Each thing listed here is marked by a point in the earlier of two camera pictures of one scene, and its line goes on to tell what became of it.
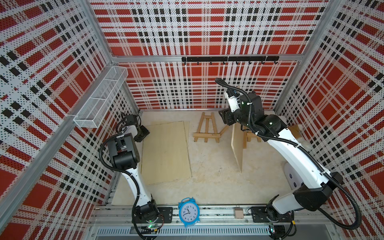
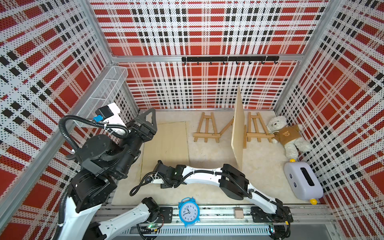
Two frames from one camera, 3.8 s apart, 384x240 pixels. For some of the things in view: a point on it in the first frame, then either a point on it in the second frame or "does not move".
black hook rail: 236,59 does not move
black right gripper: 226,116 -> 166,186
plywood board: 165,153 does not move
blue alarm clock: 189,211 does not move
